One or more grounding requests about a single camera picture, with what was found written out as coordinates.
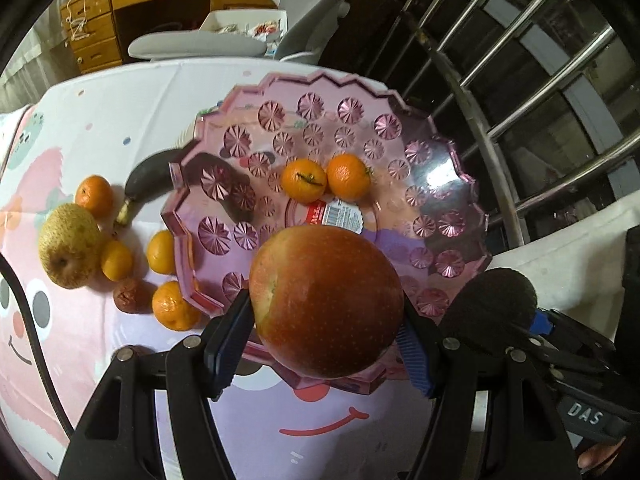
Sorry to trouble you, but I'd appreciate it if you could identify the black cable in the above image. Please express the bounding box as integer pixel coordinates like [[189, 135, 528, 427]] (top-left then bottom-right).
[[0, 255, 76, 441]]

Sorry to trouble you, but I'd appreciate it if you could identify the white lace cover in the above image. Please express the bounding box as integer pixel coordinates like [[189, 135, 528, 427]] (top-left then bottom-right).
[[0, 10, 68, 116]]

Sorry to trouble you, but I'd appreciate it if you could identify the person's right hand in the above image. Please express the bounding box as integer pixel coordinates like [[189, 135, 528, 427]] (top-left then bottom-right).
[[577, 440, 628, 478]]

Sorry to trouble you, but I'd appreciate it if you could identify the white box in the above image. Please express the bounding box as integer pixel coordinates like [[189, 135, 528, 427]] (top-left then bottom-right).
[[197, 10, 288, 43]]

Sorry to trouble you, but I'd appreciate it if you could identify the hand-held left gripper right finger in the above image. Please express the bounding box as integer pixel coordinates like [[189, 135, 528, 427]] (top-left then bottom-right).
[[397, 305, 581, 480]]

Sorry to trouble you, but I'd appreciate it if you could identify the cartoon printed tablecloth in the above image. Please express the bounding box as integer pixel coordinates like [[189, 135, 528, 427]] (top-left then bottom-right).
[[0, 57, 501, 480]]

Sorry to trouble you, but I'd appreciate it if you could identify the brown wrinkled passion fruit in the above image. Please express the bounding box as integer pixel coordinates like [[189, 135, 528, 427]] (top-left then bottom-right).
[[113, 279, 153, 314]]

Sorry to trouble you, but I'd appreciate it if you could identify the dark overripe banana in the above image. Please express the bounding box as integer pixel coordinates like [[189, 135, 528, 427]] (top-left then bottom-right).
[[114, 149, 188, 228]]

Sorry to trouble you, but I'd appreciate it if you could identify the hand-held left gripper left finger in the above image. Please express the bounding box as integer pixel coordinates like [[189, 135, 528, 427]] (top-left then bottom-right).
[[59, 287, 256, 480]]

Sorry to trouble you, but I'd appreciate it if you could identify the white cable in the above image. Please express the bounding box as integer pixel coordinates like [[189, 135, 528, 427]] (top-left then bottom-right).
[[62, 0, 101, 41]]

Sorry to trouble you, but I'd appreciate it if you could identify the metal window grille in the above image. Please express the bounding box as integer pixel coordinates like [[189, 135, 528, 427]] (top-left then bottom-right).
[[320, 0, 640, 251]]

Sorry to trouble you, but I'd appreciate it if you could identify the pink plastic fruit tray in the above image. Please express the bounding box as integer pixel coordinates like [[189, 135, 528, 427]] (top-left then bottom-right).
[[160, 72, 491, 396]]

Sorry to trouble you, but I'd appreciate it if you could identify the tangerine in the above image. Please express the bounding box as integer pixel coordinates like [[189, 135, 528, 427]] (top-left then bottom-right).
[[326, 153, 372, 201], [101, 240, 134, 282], [146, 230, 177, 276], [151, 281, 201, 332], [281, 158, 328, 205], [75, 175, 115, 218]]

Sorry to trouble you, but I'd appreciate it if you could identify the red apple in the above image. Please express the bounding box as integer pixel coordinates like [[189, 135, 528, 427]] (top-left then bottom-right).
[[248, 225, 405, 380]]

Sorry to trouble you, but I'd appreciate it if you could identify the yellow-green pear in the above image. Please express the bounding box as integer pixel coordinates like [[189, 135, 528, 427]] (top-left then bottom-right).
[[38, 203, 103, 289]]

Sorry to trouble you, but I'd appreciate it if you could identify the grey office chair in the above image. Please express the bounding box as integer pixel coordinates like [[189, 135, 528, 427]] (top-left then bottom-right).
[[127, 0, 351, 63]]

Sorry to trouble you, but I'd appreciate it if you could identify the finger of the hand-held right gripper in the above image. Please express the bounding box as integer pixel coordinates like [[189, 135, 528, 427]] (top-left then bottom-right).
[[530, 308, 621, 361], [520, 337, 623, 386]]

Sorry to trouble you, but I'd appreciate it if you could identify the white cloth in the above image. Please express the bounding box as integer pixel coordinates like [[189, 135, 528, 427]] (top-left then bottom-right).
[[487, 192, 640, 341]]

